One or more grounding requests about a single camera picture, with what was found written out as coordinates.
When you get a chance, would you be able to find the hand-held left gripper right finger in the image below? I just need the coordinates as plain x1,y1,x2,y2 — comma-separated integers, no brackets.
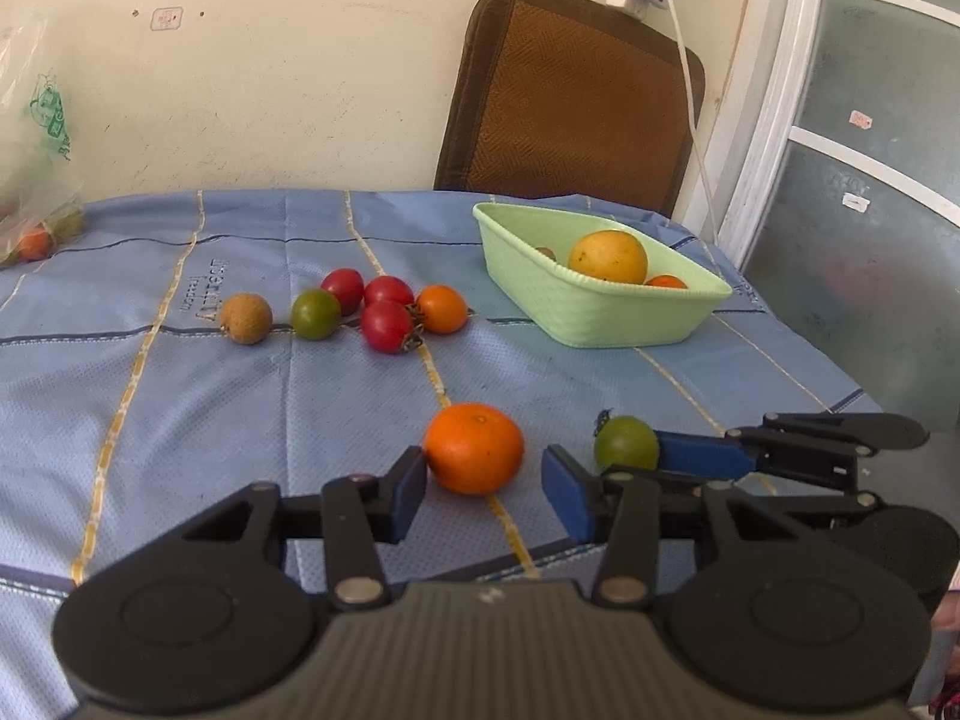
541,444,827,605

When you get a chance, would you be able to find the green tomato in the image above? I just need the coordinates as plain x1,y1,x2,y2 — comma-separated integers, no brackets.
290,289,343,341
592,411,661,475

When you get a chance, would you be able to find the blue striped tablecloth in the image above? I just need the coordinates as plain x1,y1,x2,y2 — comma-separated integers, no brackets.
0,189,886,720

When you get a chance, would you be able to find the red cherry tomato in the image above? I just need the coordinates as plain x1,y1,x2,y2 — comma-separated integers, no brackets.
360,301,425,355
321,268,365,316
364,275,416,310

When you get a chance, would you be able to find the light green plastic basket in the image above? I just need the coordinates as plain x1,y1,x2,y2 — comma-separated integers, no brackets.
472,202,734,350

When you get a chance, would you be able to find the person's right forearm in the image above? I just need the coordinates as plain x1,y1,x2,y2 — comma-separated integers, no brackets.
928,586,960,635

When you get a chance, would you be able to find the orange mandarin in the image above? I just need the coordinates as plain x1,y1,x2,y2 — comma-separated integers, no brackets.
424,403,525,497

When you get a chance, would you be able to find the white framed glass door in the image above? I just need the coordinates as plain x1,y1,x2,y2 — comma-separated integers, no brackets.
705,0,960,466

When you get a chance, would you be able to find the large yellow orange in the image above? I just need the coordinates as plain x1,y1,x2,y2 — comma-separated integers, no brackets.
568,231,649,286

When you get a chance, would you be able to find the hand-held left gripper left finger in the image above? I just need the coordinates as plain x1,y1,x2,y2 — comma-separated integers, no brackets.
180,446,429,611

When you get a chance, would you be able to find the white power cable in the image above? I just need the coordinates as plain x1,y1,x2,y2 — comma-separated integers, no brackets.
660,0,725,245

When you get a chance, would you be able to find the clear plastic bag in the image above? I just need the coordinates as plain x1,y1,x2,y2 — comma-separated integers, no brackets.
0,22,87,271

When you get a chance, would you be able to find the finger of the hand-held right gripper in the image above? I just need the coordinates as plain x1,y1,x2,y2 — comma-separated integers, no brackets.
739,481,883,533
655,412,931,493

